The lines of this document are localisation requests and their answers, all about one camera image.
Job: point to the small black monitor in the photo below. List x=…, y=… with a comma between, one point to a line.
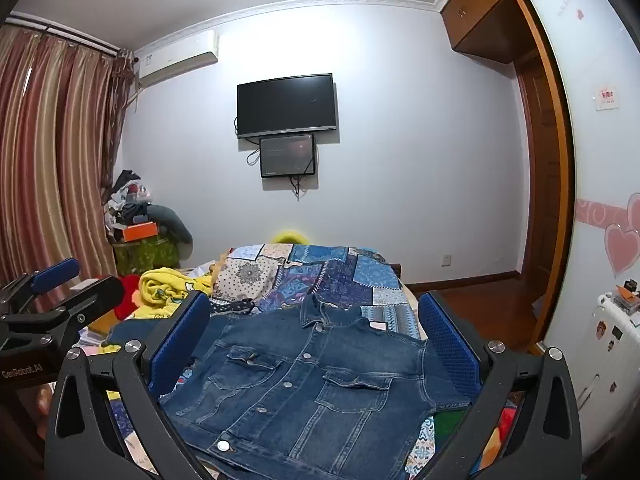
x=287, y=156

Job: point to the blue denim jacket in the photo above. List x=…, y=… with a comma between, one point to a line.
x=300, y=400

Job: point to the blue patchwork blanket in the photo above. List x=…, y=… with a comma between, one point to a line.
x=340, y=275

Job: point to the pile of household clutter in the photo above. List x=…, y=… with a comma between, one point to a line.
x=127, y=205

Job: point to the dark curtain rail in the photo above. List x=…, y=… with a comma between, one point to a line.
x=65, y=35

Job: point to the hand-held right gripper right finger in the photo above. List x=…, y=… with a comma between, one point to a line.
x=450, y=345

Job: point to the striped red curtain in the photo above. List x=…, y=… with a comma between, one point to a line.
x=50, y=160

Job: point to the white wall socket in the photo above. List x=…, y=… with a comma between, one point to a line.
x=446, y=260

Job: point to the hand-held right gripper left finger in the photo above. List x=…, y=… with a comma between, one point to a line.
x=182, y=340

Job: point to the small orange black device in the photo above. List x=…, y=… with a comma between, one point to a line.
x=628, y=294

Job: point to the wooden overhead cabinet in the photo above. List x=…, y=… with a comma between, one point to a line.
x=475, y=15

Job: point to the orange box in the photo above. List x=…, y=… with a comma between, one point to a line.
x=142, y=232

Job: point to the yellow cartoon blanket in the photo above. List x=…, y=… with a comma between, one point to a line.
x=160, y=285

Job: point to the yellow plush object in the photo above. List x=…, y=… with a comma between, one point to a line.
x=287, y=236

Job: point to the colourful cloth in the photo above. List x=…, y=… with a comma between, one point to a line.
x=446, y=422

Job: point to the dark green cushion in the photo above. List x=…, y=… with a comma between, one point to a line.
x=172, y=222

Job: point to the white air conditioner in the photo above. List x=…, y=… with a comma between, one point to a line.
x=175, y=57

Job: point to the black wall television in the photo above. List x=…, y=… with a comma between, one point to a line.
x=285, y=105

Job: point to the white paper notice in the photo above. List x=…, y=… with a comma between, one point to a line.
x=608, y=98

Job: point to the white appliance with stickers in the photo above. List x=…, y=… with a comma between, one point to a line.
x=612, y=355

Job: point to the wooden door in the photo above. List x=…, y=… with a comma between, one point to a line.
x=542, y=185

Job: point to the red cloth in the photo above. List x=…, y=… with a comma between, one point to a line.
x=127, y=300

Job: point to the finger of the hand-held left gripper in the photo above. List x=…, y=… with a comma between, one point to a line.
x=55, y=271
x=97, y=292

